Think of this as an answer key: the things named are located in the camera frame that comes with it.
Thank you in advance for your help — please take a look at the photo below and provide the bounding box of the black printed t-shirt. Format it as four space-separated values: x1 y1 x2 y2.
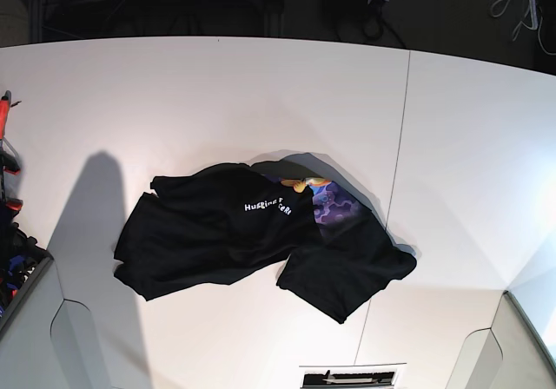
114 153 417 323

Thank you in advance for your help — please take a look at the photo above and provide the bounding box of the grey cable bundle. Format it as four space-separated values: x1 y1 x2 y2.
490 0 556 56

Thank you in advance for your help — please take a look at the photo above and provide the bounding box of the orange handled tool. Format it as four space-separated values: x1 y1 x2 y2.
0 90 21 175

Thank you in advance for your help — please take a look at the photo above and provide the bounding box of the black white label plate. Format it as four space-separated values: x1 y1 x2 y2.
300 363 407 389

